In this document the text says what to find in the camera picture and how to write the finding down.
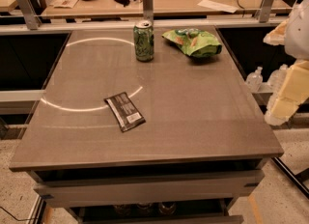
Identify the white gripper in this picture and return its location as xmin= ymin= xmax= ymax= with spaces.
xmin=263 ymin=0 xmax=309 ymax=126

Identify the green soda can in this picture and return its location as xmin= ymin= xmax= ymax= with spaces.
xmin=133 ymin=20 xmax=154 ymax=62

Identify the black rxbar chocolate wrapper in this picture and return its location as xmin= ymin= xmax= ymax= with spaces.
xmin=104 ymin=92 xmax=146 ymax=132

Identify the clear plastic bottle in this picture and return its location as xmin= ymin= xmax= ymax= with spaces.
xmin=267 ymin=64 xmax=288 ymax=92
xmin=245 ymin=67 xmax=263 ymax=93

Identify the green chip bag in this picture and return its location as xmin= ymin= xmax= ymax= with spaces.
xmin=162 ymin=28 xmax=222 ymax=58

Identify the white paper sheet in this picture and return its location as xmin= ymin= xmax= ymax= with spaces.
xmin=198 ymin=0 xmax=238 ymax=14

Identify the grey table drawer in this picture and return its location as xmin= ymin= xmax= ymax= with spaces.
xmin=35 ymin=170 xmax=264 ymax=208

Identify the small paper card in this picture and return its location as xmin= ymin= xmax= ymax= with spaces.
xmin=52 ymin=0 xmax=78 ymax=9

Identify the metal bracket post middle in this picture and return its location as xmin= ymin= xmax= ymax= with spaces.
xmin=143 ymin=0 xmax=154 ymax=22

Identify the metal bracket post left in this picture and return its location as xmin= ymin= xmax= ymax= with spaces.
xmin=16 ymin=0 xmax=42 ymax=30

